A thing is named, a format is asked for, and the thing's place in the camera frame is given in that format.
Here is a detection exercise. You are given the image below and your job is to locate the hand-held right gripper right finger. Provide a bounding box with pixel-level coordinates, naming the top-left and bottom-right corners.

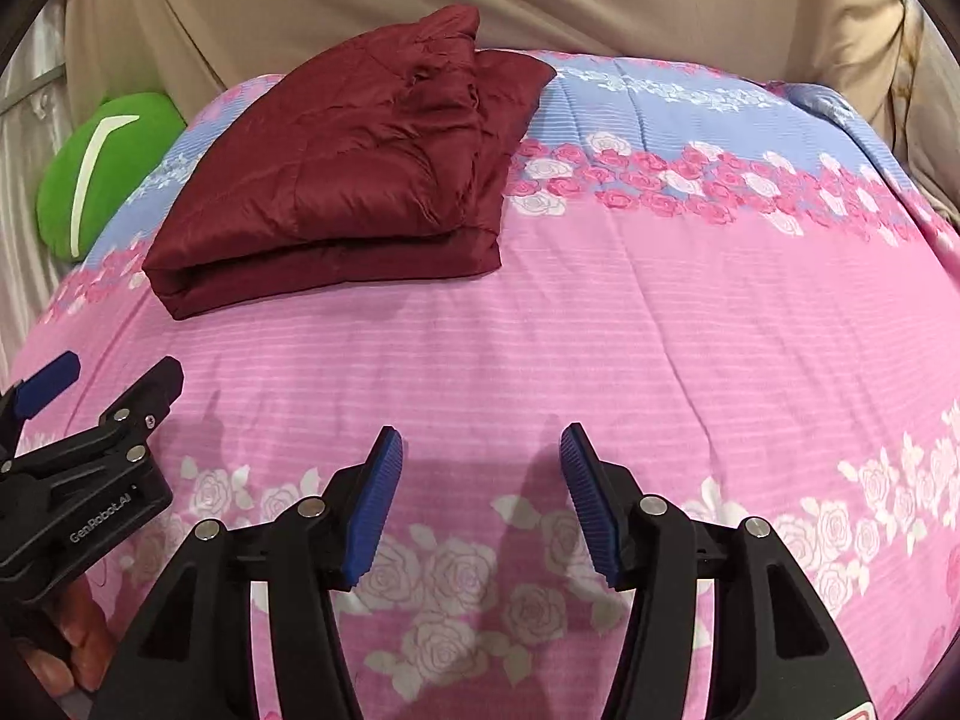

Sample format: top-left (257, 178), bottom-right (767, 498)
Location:
top-left (560, 422), bottom-right (856, 720)

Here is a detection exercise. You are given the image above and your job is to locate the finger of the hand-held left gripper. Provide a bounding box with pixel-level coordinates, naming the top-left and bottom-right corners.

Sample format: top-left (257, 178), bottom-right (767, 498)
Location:
top-left (0, 356), bottom-right (185, 500)
top-left (0, 351), bottom-right (81, 458)

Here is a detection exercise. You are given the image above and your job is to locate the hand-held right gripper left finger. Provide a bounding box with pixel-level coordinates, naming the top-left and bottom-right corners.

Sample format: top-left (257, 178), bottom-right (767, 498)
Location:
top-left (90, 426), bottom-right (404, 720)

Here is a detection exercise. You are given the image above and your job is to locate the maroon quilted jacket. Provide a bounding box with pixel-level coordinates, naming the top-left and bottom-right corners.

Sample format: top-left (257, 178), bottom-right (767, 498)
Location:
top-left (141, 4), bottom-right (558, 321)

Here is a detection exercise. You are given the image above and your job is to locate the person's left hand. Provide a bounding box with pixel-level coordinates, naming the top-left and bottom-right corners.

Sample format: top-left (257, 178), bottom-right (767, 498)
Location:
top-left (15, 581), bottom-right (117, 695)

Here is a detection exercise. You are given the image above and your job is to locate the pink floral blanket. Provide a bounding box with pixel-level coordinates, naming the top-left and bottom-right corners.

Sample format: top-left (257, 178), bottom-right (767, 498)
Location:
top-left (7, 49), bottom-right (960, 720)

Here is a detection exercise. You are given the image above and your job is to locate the green pillow with white stripe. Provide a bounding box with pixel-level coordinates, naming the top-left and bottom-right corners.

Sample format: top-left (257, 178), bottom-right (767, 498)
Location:
top-left (36, 92), bottom-right (188, 265)

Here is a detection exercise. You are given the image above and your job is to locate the grey sheer curtain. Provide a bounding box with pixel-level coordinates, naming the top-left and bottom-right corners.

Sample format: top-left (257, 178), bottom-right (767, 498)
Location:
top-left (0, 0), bottom-right (83, 368)

